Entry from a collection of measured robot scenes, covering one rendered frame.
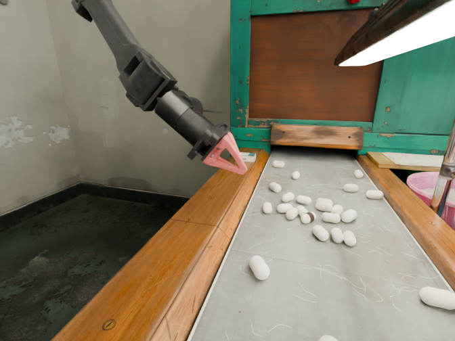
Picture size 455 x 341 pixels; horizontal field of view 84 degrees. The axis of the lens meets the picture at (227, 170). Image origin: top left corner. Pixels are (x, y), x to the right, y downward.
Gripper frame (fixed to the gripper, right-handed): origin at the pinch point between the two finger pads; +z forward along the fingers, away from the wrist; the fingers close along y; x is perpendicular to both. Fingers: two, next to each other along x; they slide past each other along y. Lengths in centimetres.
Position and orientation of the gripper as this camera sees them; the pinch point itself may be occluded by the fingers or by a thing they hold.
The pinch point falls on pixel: (242, 169)
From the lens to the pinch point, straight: 48.8
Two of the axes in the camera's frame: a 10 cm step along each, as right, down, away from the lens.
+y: 2.6, -3.1, 9.1
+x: -6.1, 6.8, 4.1
